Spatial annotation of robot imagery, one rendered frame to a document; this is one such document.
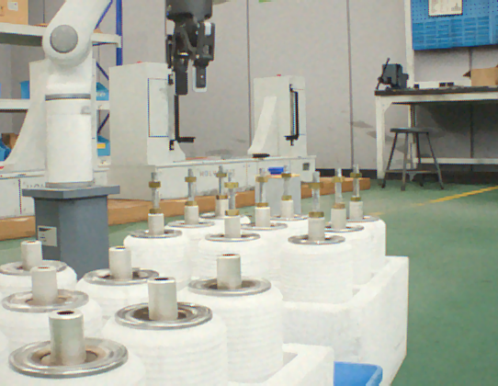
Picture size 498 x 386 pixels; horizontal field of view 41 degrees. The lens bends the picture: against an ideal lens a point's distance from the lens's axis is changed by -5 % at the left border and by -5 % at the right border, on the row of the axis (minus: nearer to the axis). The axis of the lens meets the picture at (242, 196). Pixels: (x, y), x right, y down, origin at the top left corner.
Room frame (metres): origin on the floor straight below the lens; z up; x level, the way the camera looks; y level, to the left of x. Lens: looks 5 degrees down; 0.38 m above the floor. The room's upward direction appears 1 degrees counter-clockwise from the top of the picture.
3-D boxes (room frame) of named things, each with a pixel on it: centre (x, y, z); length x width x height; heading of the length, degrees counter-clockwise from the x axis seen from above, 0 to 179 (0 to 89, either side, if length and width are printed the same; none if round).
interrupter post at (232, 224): (0.95, 0.01, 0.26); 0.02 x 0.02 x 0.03
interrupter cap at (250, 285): (0.63, 0.01, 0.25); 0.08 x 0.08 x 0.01
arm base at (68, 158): (1.36, 0.34, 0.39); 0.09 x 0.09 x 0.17; 52
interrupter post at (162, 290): (0.52, 0.06, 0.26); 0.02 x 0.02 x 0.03
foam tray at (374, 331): (1.06, -0.03, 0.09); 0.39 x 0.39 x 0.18; 68
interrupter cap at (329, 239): (0.91, -0.09, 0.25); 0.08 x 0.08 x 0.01
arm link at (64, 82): (1.36, 0.34, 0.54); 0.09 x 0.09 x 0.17; 6
